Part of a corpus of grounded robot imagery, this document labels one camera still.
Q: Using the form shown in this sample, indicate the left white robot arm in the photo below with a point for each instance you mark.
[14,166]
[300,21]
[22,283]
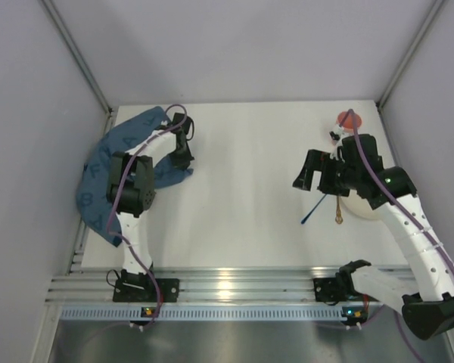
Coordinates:
[163,159]

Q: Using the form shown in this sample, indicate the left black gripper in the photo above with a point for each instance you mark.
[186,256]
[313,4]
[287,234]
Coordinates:
[180,152]

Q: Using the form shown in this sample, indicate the blue letter placemat cloth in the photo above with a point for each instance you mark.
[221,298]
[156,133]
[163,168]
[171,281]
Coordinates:
[91,197]

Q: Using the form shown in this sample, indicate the aluminium mounting rail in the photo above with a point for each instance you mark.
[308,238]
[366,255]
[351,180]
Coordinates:
[201,286]

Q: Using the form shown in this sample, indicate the pink plastic cup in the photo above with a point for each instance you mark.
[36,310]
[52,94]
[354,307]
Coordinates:
[344,126]

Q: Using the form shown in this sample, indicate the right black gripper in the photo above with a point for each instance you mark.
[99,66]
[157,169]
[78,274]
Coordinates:
[326,175]

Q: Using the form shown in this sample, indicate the left aluminium frame post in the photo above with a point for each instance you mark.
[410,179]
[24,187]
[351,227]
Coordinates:
[67,37]

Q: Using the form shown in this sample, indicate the perforated grey cable duct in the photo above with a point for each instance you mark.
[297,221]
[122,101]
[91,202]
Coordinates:
[214,313]

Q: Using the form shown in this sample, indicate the cream round plate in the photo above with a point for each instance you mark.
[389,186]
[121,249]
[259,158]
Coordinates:
[360,207]

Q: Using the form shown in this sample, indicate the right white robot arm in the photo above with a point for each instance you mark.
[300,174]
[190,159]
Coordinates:
[426,306]

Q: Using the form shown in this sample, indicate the gold metal fork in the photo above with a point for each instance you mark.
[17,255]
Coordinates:
[338,214]

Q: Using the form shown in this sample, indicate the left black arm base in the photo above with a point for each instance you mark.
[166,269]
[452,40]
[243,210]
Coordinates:
[125,292]

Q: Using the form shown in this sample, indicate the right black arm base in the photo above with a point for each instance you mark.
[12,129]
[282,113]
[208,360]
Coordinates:
[334,290]

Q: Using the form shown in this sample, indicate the right aluminium frame post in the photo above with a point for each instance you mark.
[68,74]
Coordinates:
[429,19]

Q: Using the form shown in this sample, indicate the aluminium frame post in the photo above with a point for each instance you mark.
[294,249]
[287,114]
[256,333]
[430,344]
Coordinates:
[67,37]
[429,19]

